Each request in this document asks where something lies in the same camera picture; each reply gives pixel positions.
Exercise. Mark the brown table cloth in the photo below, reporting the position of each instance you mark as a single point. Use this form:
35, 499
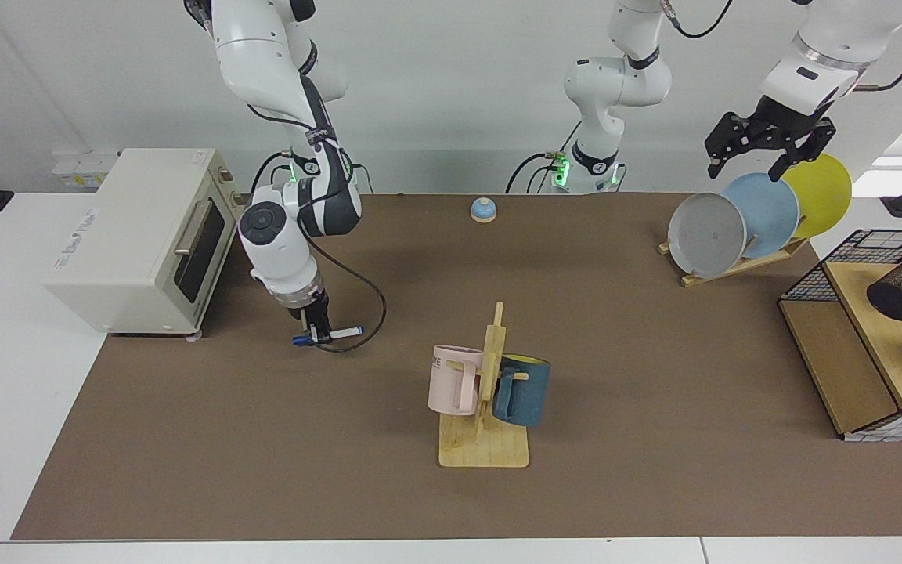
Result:
341, 439

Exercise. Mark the light blue plate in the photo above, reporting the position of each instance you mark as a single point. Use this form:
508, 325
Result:
768, 211

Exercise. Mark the small blue round bell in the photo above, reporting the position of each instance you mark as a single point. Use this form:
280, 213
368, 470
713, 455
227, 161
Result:
483, 210

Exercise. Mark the grey plate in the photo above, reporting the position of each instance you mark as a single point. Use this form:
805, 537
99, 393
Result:
705, 235

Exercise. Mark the yellow plate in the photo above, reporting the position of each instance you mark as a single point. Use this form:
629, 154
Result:
823, 192

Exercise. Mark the wooden cup stand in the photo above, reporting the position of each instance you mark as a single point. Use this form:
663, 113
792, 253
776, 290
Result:
490, 450

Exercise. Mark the blue and white marker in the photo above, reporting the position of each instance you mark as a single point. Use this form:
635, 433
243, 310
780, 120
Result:
349, 332

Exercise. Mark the wooden plate rack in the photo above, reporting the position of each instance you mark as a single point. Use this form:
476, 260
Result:
733, 269

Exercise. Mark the dark teal cup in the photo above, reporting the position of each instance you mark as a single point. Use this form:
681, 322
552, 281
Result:
529, 395

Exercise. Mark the white power socket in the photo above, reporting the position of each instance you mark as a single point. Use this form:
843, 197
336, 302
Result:
79, 168

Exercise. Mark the pink cup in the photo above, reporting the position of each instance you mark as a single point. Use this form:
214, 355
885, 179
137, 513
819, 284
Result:
447, 388

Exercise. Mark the pale toaster oven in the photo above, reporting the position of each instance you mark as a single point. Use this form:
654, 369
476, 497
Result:
130, 235

